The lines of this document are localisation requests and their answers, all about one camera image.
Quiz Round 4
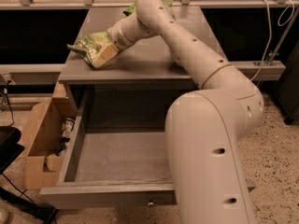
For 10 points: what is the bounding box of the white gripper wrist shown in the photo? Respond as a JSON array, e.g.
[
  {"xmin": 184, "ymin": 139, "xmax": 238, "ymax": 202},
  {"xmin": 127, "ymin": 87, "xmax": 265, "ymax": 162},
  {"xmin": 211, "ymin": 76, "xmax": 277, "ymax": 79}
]
[{"xmin": 93, "ymin": 20, "xmax": 136, "ymax": 68}]

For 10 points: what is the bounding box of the green jalapeno chip bag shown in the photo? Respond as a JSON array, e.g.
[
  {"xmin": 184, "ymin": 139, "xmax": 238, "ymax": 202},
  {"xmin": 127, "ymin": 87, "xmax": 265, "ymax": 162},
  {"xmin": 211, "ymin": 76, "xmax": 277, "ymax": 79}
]
[{"xmin": 67, "ymin": 32, "xmax": 113, "ymax": 66}]

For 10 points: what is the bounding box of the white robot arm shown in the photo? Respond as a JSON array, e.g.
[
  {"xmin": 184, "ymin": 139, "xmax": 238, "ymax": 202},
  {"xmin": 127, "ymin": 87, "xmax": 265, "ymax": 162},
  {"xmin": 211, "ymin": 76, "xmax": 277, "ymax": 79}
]
[{"xmin": 93, "ymin": 0, "xmax": 263, "ymax": 224}]

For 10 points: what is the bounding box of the green chip bag at back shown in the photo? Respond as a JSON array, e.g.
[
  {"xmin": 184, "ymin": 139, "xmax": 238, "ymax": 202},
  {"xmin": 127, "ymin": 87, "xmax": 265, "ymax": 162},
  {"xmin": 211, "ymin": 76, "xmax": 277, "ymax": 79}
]
[{"xmin": 122, "ymin": 1, "xmax": 173, "ymax": 17}]

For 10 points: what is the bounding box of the open grey top drawer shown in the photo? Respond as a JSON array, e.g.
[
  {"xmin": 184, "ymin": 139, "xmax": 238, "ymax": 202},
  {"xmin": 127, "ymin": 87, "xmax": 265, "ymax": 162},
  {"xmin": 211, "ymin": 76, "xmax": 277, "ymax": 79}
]
[{"xmin": 39, "ymin": 87, "xmax": 257, "ymax": 210}]

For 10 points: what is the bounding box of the grey wooden nightstand cabinet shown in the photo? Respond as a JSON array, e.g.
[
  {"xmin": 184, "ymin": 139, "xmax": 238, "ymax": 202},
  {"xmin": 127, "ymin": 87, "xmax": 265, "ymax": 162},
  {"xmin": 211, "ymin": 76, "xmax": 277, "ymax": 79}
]
[{"xmin": 57, "ymin": 5, "xmax": 237, "ymax": 133}]

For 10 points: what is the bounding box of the white bottle in box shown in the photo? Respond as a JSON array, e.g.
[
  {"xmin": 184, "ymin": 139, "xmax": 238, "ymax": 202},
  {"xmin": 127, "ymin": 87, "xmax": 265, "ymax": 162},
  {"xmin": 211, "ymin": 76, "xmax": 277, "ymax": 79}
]
[{"xmin": 62, "ymin": 118, "xmax": 75, "ymax": 141}]

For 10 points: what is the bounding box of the open cardboard box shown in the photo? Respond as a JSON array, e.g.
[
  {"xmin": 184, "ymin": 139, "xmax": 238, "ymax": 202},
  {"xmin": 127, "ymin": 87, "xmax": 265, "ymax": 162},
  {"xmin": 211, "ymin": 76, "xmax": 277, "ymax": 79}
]
[{"xmin": 21, "ymin": 82, "xmax": 78, "ymax": 189}]

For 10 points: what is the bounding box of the white hanging cable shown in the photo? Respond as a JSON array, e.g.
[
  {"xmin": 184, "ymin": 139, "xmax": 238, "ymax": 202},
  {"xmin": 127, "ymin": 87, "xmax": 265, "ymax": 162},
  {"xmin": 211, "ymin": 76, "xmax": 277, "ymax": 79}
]
[{"xmin": 249, "ymin": 0, "xmax": 295, "ymax": 82}]

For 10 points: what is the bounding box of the metal railing frame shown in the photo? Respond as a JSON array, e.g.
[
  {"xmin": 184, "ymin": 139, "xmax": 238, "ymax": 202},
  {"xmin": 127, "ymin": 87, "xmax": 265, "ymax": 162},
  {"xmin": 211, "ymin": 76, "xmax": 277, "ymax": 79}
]
[{"xmin": 0, "ymin": 0, "xmax": 299, "ymax": 86}]

